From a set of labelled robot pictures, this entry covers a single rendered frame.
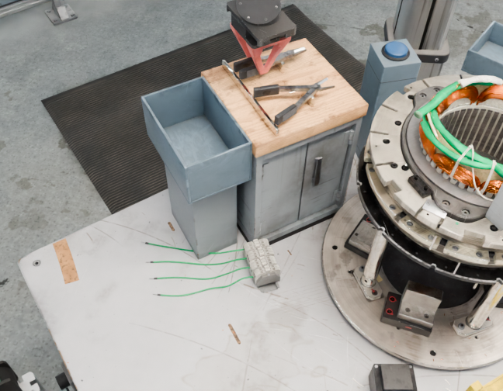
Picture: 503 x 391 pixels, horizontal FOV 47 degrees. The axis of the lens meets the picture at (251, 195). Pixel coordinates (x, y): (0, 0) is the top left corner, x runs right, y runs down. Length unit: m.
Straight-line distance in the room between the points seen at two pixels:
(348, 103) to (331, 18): 2.08
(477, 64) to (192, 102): 0.49
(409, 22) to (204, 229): 0.60
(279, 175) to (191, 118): 0.18
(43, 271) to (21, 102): 1.61
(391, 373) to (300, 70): 0.50
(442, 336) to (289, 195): 0.34
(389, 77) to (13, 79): 1.99
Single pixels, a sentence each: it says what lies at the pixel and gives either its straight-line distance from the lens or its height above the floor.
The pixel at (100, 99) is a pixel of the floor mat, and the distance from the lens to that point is 2.55.
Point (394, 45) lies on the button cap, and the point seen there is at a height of 1.04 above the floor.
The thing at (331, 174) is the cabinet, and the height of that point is 0.91.
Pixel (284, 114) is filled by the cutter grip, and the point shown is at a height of 1.09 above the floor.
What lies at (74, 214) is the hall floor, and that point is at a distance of 2.18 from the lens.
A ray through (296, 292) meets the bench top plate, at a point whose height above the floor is 0.78.
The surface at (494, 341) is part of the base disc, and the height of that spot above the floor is 0.80.
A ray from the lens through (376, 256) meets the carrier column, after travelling 0.95.
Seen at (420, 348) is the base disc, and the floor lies 0.80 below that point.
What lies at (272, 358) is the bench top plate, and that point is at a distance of 0.99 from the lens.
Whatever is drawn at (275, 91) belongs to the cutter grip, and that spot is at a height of 1.09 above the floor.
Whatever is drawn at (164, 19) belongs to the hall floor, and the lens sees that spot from 2.98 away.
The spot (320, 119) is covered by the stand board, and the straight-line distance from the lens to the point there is 0.90.
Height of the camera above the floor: 1.69
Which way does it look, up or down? 52 degrees down
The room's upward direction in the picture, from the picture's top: 1 degrees clockwise
